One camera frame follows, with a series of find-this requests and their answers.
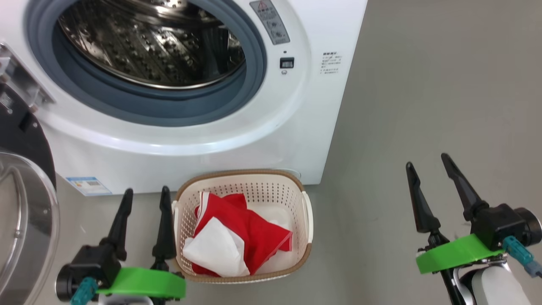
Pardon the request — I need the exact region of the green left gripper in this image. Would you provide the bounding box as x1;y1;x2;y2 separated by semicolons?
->
97;186;187;302

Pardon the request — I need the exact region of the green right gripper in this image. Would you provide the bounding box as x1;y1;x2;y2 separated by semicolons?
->
405;153;506;275

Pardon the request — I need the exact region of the white cloth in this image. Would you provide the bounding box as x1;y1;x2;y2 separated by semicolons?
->
182;216;250;278

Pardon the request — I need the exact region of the red garment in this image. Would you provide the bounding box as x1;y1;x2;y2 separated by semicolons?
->
193;191;293;277

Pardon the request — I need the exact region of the black round washer door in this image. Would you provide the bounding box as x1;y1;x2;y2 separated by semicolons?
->
0;42;60;305

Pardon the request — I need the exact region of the grey rubber door seal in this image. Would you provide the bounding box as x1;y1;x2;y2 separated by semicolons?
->
25;0;268;128

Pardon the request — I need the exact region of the cream perforated laundry basket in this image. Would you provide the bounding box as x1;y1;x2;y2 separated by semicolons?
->
171;169;314;284

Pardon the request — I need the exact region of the white front-load washing machine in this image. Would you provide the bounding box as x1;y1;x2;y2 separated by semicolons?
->
0;0;368;196

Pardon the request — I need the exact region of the blue energy label sticker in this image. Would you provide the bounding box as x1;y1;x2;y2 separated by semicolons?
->
66;176;113;197

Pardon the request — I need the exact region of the steel washer drum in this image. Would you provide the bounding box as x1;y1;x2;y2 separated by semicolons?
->
57;0;247;90

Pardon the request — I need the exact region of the grey warning sticker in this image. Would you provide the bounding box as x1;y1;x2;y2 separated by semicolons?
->
249;0;291;45

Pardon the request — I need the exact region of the teal left camera connector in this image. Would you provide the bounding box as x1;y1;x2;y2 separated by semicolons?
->
70;277;99;305

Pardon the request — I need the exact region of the teal camera connector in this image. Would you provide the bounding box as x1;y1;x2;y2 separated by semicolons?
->
70;277;99;305
503;236;542;278

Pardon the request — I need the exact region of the teal right camera connector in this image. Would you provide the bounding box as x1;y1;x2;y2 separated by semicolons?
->
503;236;542;278

